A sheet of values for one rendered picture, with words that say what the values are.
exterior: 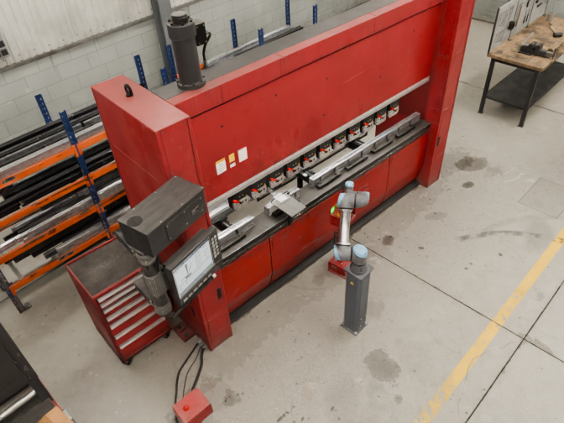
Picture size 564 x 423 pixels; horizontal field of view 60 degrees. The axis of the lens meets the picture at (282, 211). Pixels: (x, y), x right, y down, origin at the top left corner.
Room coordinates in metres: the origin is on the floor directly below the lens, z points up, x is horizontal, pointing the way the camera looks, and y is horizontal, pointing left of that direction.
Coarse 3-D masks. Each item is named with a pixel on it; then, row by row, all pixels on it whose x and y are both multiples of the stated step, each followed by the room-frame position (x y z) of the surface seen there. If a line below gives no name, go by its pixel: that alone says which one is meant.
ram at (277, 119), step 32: (384, 32) 4.22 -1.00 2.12; (416, 32) 4.54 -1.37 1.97; (320, 64) 3.70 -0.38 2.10; (352, 64) 3.96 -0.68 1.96; (384, 64) 4.25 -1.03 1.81; (416, 64) 4.59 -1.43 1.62; (256, 96) 3.27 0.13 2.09; (288, 96) 3.48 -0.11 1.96; (320, 96) 3.70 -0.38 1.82; (352, 96) 3.97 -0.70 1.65; (384, 96) 4.28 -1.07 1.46; (192, 128) 2.91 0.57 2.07; (224, 128) 3.07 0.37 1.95; (256, 128) 3.26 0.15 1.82; (288, 128) 3.47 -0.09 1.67; (320, 128) 3.71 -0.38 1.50; (256, 160) 3.24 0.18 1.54; (288, 160) 3.45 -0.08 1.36; (224, 192) 3.02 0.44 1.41
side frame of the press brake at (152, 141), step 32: (96, 96) 3.13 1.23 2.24; (128, 128) 2.81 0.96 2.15; (160, 128) 2.55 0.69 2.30; (128, 160) 2.95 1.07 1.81; (160, 160) 2.53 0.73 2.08; (192, 160) 2.65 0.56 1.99; (128, 192) 3.11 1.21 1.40; (192, 224) 2.58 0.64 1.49; (160, 256) 2.90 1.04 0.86; (192, 320) 2.68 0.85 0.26; (224, 320) 2.64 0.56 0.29
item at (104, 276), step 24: (72, 264) 2.75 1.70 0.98; (96, 264) 2.74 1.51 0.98; (120, 264) 2.72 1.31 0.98; (96, 288) 2.49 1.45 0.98; (120, 288) 2.50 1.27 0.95; (96, 312) 2.45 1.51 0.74; (120, 312) 2.45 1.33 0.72; (144, 312) 2.58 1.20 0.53; (120, 336) 2.41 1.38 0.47; (144, 336) 2.54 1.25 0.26; (168, 336) 2.68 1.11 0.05
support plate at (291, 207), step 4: (288, 196) 3.41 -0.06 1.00; (276, 200) 3.37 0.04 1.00; (288, 200) 3.36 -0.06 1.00; (292, 200) 3.36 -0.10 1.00; (276, 204) 3.31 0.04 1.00; (280, 204) 3.31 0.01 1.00; (284, 204) 3.31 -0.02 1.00; (288, 204) 3.30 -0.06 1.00; (292, 204) 3.30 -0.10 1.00; (296, 204) 3.30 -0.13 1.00; (300, 204) 3.29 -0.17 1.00; (280, 208) 3.25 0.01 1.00; (284, 208) 3.25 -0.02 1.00; (288, 208) 3.25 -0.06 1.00; (292, 208) 3.24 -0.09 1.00; (296, 208) 3.24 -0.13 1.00; (300, 208) 3.24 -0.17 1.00; (304, 208) 3.24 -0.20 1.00; (288, 212) 3.19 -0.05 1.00; (292, 212) 3.19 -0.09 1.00; (296, 212) 3.19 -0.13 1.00; (292, 216) 3.15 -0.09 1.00
